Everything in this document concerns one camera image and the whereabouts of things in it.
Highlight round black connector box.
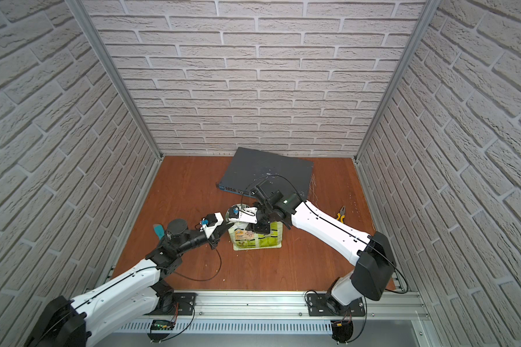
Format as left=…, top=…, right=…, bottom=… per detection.
left=331, top=320, right=355, bottom=344

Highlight green leaf pattern bowl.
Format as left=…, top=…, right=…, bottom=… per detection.
left=225, top=204, right=256, bottom=223

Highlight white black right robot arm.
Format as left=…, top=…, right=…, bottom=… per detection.
left=253, top=191, right=396, bottom=309

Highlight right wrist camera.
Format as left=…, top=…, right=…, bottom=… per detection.
left=227, top=205, right=258, bottom=224

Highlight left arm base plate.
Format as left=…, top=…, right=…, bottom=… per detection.
left=149, top=292, right=197, bottom=316

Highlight aluminium corner post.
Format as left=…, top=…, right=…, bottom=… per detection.
left=66, top=0, right=163, bottom=161
left=354, top=0, right=441, bottom=165

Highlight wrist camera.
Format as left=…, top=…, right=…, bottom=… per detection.
left=200, top=213, right=224, bottom=238
left=227, top=205, right=258, bottom=224

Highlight aluminium corner post right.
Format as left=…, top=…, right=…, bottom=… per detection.
left=354, top=0, right=441, bottom=165

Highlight teal handled tool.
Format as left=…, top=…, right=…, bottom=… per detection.
left=153, top=224, right=165, bottom=240

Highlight green oats bag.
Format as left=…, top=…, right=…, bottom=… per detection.
left=229, top=222, right=283, bottom=251

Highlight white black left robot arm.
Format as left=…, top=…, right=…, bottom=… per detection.
left=25, top=213, right=232, bottom=346

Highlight aluminium corner post left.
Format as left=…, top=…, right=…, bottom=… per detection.
left=66, top=0, right=163, bottom=161

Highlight yellow handled pliers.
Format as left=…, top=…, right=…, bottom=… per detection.
left=336, top=205, right=346, bottom=224

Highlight small green circuit board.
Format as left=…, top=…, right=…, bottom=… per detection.
left=151, top=320, right=175, bottom=331

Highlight aluminium front rail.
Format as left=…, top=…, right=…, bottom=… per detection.
left=112, top=290, right=431, bottom=322

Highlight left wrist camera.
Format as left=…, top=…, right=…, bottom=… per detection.
left=200, top=213, right=224, bottom=238

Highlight grey blue network switch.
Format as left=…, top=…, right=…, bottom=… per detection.
left=217, top=147, right=314, bottom=200

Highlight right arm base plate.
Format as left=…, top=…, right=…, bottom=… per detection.
left=304, top=291, right=366, bottom=318

